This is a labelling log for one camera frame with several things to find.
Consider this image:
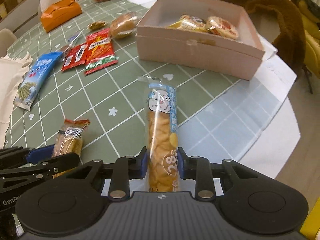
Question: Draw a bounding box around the long bread stick pack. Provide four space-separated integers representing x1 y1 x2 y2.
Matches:
138 75 180 192

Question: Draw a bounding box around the biscuit pack red edge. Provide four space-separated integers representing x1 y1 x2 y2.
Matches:
51 118 91 178

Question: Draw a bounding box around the blue seaweed snack pack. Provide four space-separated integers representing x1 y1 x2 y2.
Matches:
14 51 63 111

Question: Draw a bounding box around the brown cookie clear pack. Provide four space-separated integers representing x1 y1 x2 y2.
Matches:
60 30 84 56

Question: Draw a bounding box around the round bun clear pack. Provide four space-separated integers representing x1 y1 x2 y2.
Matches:
110 12 140 39

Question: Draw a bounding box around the round rice cracker pack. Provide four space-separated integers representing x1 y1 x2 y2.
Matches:
206 16 239 40

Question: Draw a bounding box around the yellow panda snack bag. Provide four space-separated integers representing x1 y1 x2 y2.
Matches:
168 14 207 33

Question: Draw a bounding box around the green checked tablecloth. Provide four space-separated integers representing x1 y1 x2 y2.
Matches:
3 0 301 196

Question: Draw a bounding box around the white paper bag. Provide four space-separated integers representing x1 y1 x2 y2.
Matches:
0 53 33 148

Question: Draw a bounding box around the small red snack pack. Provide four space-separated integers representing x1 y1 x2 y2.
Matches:
61 43 88 72

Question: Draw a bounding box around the red spicy strip pack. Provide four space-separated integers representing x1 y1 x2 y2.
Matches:
84 28 118 76

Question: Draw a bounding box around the pink cardboard gift box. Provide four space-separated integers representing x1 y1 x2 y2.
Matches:
136 0 265 80

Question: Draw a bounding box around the small brown candy pack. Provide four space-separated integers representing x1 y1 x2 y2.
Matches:
87 21 108 31

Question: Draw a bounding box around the orange tissue box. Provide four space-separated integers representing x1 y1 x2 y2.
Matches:
38 0 82 33

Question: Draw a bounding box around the brown plush blanket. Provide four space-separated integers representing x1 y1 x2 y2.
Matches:
221 0 306 75

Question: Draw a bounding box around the yellow armchair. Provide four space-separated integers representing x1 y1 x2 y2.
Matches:
291 0 319 94

